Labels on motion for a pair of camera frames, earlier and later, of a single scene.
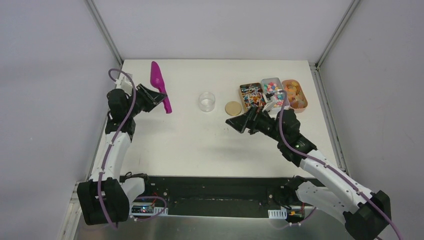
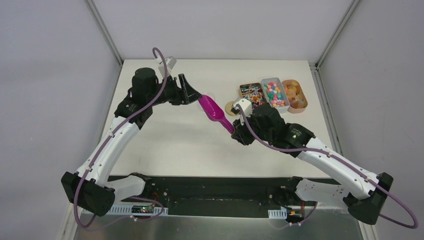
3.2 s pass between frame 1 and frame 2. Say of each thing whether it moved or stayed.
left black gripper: moved
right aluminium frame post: stayed
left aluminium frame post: stayed
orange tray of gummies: stayed
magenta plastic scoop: moved
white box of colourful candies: stayed
